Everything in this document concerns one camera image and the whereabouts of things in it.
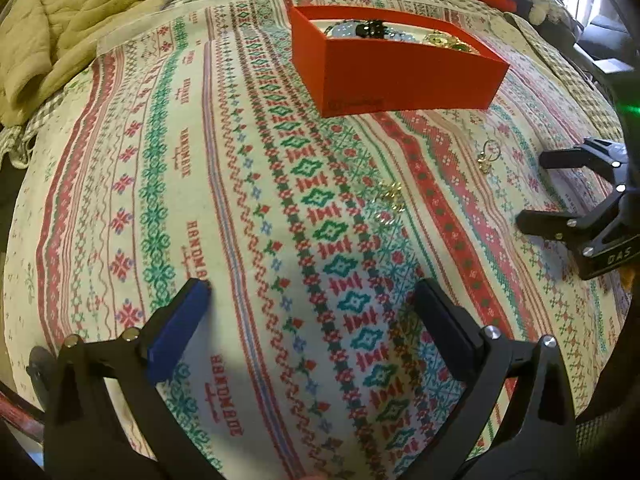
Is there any gold hoop charm earring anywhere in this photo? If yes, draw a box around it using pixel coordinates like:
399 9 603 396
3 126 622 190
476 140 501 174

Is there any small gold earring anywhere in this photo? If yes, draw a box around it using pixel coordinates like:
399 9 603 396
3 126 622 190
372 182 406 226

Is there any black hair claw clip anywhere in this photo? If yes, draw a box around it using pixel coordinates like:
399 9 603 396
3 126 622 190
355 20 387 39

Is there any pale blue bead bracelet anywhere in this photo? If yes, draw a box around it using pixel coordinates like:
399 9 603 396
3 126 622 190
323 20 421 44

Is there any red jewelry box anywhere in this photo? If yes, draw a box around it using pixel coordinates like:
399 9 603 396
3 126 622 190
288 6 509 117

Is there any white plush toy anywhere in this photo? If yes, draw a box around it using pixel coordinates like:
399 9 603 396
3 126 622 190
527 0 572 26

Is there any patterned knit blanket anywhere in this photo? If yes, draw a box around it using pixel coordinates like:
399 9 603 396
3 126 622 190
3 0 628 479

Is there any beige quilted comforter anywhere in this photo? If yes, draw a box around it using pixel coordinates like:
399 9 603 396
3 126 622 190
1 0 171 127

